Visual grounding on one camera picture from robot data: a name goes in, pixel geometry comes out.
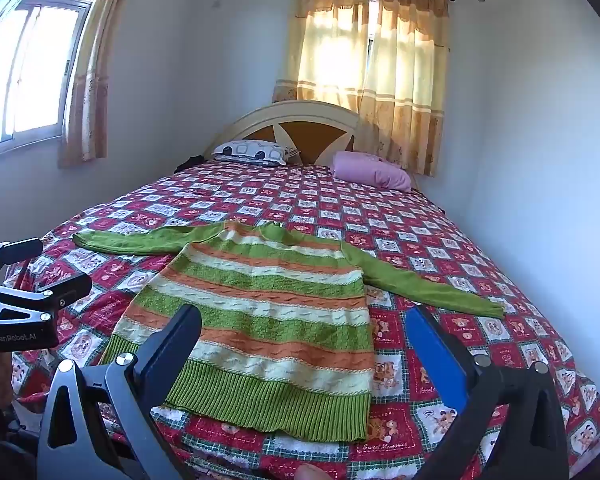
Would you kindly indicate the red checked printed blanket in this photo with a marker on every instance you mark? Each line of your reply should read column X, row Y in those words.
column 330, row 200

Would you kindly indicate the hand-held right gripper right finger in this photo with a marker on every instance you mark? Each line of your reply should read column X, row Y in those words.
column 437, row 355

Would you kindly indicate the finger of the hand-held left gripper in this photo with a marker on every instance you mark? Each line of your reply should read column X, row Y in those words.
column 15, row 255
column 55, row 296

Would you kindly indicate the cream wooden headboard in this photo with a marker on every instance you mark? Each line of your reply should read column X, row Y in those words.
column 280, row 120

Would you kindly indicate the dark object beside bed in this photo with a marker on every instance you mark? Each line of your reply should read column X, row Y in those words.
column 189, row 163

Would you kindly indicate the side window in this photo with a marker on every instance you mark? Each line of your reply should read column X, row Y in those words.
column 25, row 70

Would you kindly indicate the green orange striped knit sweater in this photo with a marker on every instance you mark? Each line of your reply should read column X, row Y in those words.
column 270, row 310

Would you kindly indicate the yellow curtain panel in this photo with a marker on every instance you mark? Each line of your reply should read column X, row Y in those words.
column 410, row 80
column 325, row 50

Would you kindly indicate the pink pillow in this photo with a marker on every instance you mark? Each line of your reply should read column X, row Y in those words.
column 372, row 170

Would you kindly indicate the yellow side window curtain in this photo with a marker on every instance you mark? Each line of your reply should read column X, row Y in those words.
column 92, row 85

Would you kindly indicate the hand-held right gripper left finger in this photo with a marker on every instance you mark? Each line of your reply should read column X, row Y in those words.
column 177, row 332

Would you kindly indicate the white patterned pillow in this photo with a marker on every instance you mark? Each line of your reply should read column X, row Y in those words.
column 252, row 151

